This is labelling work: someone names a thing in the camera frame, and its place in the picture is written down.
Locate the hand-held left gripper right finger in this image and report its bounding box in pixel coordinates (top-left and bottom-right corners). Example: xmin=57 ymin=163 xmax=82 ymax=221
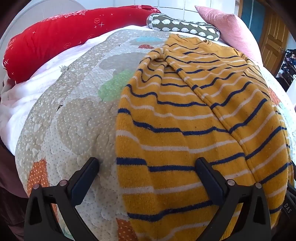
xmin=195 ymin=157 xmax=272 ymax=241

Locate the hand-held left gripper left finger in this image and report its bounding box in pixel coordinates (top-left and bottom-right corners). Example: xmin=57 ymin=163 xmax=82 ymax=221
xmin=24 ymin=157 xmax=100 ymax=241

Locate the yellow striped sweater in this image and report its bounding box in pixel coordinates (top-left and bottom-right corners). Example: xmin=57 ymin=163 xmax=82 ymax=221
xmin=115 ymin=35 xmax=292 ymax=241

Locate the person's maroon clothing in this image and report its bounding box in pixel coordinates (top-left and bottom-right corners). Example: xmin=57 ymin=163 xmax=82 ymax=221
xmin=0 ymin=139 xmax=30 ymax=232

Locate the quilted patchwork blanket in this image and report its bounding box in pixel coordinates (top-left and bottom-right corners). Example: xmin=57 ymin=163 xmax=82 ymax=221
xmin=15 ymin=29 xmax=296 ymax=241

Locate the white fleece blanket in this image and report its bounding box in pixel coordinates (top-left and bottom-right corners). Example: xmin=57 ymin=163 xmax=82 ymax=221
xmin=0 ymin=24 xmax=148 ymax=151

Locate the dark cluttered shelf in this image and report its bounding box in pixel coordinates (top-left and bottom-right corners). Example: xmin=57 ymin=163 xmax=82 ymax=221
xmin=276 ymin=49 xmax=296 ymax=91

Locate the red patterned pillow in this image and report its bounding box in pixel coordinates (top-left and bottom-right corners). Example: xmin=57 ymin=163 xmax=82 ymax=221
xmin=3 ymin=7 xmax=162 ymax=82

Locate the wooden door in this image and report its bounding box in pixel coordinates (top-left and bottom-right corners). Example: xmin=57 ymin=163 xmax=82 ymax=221
xmin=258 ymin=9 xmax=289 ymax=77

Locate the green hedgehog print pillow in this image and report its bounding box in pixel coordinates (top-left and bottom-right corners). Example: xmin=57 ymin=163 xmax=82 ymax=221
xmin=146 ymin=13 xmax=221 ymax=42

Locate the white round headboard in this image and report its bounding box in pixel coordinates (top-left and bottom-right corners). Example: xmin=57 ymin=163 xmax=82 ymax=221
xmin=0 ymin=0 xmax=87 ymax=47

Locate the white wardrobe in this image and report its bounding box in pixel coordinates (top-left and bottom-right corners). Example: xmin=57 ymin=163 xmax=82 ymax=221
xmin=113 ymin=0 xmax=241 ymax=22

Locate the pink corduroy pillow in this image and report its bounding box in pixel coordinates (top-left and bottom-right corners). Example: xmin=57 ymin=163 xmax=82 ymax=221
xmin=195 ymin=6 xmax=264 ymax=66

